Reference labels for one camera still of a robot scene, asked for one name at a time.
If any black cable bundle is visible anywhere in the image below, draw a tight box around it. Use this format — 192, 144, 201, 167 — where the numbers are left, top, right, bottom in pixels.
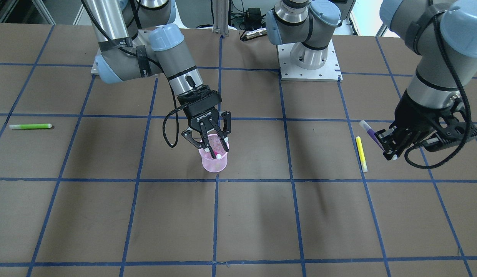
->
231, 0, 273, 31

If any purple pen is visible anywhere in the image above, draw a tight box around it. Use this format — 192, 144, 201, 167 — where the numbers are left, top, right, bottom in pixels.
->
359, 120, 385, 152

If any yellow pen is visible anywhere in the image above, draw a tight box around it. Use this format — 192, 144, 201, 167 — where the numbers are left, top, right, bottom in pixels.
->
355, 136, 368, 172

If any black power adapter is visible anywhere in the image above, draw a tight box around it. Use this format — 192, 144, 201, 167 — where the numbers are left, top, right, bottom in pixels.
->
244, 8, 262, 25

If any aluminium profile post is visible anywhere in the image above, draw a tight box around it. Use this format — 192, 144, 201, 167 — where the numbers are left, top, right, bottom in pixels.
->
211, 0, 230, 37

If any pink mesh cup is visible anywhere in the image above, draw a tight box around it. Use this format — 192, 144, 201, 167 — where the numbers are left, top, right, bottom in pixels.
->
200, 134, 228, 172

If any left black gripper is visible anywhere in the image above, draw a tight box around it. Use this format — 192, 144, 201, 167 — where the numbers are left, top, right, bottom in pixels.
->
375, 92, 467, 161

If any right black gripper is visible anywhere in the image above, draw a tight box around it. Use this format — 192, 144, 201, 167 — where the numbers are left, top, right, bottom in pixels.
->
177, 87, 231, 159

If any green pen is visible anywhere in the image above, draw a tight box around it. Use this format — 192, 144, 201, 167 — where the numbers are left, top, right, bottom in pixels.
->
8, 124, 52, 130

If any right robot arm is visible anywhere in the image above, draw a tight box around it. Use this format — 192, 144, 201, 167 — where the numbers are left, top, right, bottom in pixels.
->
81, 0, 231, 159

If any silver metal connector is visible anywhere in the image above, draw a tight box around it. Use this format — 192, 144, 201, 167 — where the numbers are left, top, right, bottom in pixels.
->
241, 27, 268, 42

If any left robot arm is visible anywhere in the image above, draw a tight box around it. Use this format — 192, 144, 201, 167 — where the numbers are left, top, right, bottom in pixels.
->
265, 0, 477, 169

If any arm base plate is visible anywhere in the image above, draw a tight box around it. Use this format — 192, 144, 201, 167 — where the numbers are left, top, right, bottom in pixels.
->
277, 40, 343, 82
91, 49, 108, 77

